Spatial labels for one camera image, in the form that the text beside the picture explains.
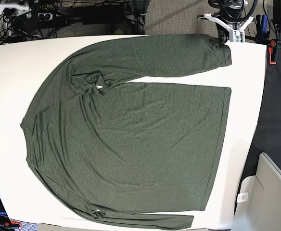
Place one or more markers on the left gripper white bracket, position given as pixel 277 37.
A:
pixel 228 30

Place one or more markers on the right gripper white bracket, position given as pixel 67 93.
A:
pixel 19 6

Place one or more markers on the green long sleeve shirt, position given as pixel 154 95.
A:
pixel 120 152

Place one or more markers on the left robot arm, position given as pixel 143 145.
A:
pixel 229 20

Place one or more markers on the red clamp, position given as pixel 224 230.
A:
pixel 272 51

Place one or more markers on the white power strip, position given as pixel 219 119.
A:
pixel 45 16

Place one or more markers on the dark grey mat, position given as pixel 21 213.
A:
pixel 267 137

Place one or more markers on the white plastic bin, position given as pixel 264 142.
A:
pixel 259 201

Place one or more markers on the blue handled tool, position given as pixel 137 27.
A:
pixel 263 26

